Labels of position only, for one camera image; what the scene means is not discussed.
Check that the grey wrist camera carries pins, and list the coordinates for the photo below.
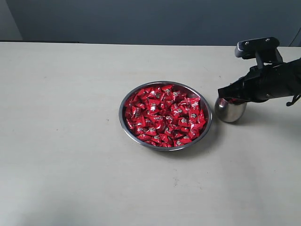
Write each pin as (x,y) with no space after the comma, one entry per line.
(246,49)

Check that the steel bowl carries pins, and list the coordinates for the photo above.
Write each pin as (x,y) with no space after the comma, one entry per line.
(138,139)

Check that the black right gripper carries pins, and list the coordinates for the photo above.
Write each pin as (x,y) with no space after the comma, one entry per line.
(269,82)

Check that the red wrapped candy pile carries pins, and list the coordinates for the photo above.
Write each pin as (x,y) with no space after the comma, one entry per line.
(164,115)

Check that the stainless steel cup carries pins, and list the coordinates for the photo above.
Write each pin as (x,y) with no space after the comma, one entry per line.
(227,111)

